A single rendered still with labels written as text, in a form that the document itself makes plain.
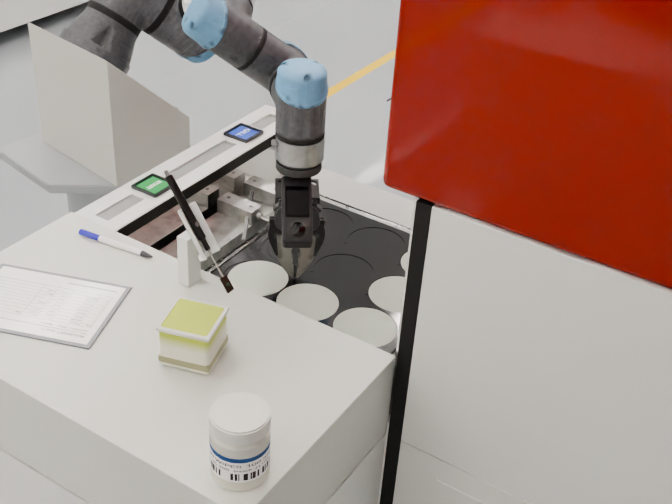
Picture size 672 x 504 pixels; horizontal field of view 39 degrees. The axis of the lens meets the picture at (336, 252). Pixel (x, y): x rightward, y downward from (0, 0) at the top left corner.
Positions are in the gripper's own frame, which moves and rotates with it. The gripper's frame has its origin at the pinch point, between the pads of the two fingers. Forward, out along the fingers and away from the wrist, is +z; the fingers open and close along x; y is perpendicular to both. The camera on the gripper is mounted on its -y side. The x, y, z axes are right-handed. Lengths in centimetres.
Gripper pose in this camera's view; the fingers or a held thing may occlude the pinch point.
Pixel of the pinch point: (294, 273)
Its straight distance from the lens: 155.7
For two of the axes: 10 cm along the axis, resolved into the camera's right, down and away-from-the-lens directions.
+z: -0.6, 8.3, 5.6
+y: -0.5, -5.6, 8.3
